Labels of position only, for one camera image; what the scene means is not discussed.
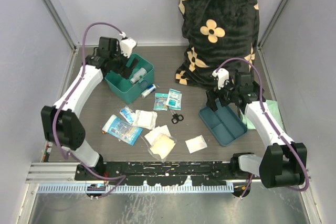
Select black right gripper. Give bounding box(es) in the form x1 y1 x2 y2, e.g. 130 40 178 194
206 76 239 111

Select white plastic bottle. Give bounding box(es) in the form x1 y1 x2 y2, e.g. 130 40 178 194
130 68 147 84

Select white blue bandage roll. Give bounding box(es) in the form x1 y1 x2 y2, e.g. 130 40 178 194
141 84 157 98

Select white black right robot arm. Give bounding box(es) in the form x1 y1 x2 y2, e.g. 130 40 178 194
206 68 309 190

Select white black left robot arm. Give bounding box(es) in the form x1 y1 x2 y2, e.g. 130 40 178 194
41 37 138 180

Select teal medicine kit box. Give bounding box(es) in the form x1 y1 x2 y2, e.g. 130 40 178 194
104 54 154 104

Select dark teal divided tray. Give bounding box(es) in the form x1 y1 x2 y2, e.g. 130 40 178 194
199 100 248 147

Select teal white sachet packet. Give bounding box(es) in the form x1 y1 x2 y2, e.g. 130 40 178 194
166 89 182 110

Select clear bag blue bandages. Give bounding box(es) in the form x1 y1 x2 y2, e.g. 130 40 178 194
153 93 168 111

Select small clear blue packet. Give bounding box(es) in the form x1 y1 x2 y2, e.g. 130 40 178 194
119 106 135 124

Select small white gauze packet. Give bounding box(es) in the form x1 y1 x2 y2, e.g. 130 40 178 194
185 135 207 154

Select white gauze pack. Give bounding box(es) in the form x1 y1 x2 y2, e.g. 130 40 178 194
132 110 157 130

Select light green cloth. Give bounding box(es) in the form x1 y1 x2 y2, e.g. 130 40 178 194
239 100 285 130

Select large blue cotton pack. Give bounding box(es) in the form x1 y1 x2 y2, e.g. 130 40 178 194
102 115 143 146

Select clear bag beige pad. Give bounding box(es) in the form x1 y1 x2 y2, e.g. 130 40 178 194
148 133 177 163

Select white gauze pad stack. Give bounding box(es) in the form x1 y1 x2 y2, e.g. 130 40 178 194
144 125 171 145

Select black floral plush blanket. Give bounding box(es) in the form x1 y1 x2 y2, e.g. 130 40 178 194
175 0 260 89

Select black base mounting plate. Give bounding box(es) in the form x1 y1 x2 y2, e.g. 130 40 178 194
75 159 253 187

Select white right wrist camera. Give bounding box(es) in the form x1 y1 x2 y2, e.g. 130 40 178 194
212 68 229 90

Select black handled scissors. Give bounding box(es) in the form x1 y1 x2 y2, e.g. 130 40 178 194
170 110 184 124

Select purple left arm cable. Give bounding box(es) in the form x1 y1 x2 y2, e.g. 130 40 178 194
52 22 127 198

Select aluminium slotted rail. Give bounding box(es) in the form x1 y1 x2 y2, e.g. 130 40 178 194
26 162 234 195

